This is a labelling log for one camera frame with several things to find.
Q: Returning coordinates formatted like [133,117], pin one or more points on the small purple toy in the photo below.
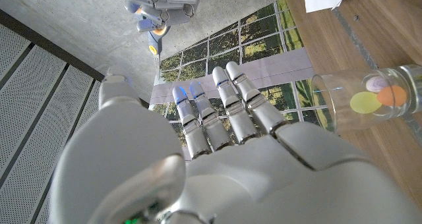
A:
[376,84]

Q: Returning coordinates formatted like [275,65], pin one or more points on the printed window backdrop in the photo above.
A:
[263,36]

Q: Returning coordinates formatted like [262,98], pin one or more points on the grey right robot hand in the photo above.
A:
[171,0]

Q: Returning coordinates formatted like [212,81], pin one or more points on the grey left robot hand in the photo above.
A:
[230,184]

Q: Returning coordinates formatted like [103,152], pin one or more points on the clear drinking glass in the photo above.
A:
[339,112]

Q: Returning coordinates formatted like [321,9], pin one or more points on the small orange toy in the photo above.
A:
[394,95]

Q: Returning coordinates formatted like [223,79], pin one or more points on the small yellow toy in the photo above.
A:
[364,102]

